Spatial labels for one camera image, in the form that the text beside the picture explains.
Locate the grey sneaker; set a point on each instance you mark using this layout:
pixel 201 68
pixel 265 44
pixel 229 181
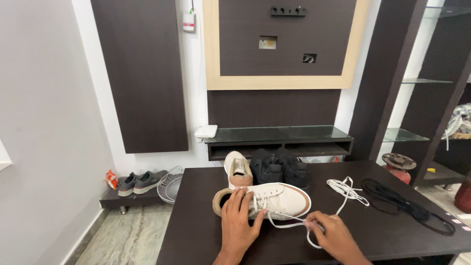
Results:
pixel 127 184
pixel 149 181

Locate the person's right hand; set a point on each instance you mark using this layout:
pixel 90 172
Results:
pixel 333 235

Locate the wall socket plate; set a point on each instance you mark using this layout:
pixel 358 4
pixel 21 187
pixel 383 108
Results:
pixel 268 43

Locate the black hook rack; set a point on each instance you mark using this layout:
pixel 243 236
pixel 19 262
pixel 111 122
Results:
pixel 289 11

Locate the person's right fingers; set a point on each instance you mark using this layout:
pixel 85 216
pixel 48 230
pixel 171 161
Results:
pixel 313 223

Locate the white router box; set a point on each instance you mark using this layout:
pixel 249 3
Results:
pixel 206 131

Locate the framed dark wall panel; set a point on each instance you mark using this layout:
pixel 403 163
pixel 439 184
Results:
pixel 283 44

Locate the red gas cylinder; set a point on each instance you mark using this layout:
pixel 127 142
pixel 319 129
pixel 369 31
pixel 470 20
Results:
pixel 399 167

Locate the black shoelace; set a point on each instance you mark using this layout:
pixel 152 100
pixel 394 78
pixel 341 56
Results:
pixel 438 222
pixel 390 198

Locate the white wall device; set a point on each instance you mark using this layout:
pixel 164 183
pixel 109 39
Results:
pixel 189 21

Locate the white sneaker with lace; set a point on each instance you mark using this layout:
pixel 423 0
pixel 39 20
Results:
pixel 283 200

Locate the bundle of cloth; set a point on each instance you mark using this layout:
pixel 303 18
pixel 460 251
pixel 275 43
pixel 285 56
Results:
pixel 458 121

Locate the white shoelace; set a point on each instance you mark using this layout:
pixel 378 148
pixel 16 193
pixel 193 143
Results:
pixel 290 221
pixel 346 189

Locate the white unlaced sneaker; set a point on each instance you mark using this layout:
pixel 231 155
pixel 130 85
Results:
pixel 238 171

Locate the dark red vase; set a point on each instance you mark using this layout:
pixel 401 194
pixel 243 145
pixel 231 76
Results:
pixel 463 195

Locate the orange plastic packet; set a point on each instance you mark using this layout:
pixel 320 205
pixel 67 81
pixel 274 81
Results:
pixel 111 179

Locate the loose white shoelace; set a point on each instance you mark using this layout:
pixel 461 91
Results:
pixel 346 189

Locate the person's left hand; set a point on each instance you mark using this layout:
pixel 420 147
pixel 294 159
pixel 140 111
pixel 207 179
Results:
pixel 235 224

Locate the dark shelving unit with glass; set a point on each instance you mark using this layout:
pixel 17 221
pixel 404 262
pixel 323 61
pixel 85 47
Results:
pixel 423 92

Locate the low dark bench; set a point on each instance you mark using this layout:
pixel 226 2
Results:
pixel 128 200

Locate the dark wall cabinet panel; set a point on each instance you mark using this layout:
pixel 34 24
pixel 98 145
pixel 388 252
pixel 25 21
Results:
pixel 141 73

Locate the black sneaker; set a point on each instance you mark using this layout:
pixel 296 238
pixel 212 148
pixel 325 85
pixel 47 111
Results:
pixel 296 169
pixel 265 167

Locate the dark shelf with glass top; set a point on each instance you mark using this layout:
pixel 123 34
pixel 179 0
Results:
pixel 279 141

